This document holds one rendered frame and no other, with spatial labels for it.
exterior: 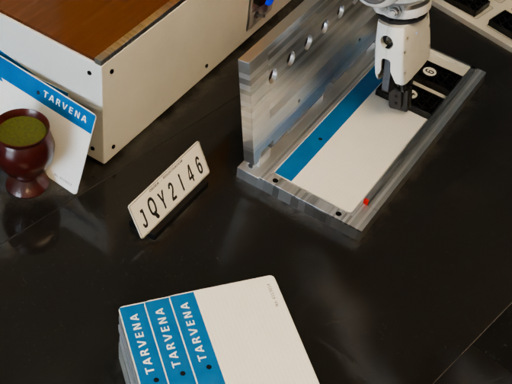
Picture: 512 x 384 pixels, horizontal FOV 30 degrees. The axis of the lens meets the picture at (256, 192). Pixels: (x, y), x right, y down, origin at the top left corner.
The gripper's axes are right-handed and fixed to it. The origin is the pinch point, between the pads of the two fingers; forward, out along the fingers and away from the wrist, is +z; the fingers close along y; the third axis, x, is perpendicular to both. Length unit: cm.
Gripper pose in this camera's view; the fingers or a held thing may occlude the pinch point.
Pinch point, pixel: (400, 97)
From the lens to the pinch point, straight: 150.7
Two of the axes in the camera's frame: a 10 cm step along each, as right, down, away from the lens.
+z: 0.8, 7.6, 6.4
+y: 5.4, -5.8, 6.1
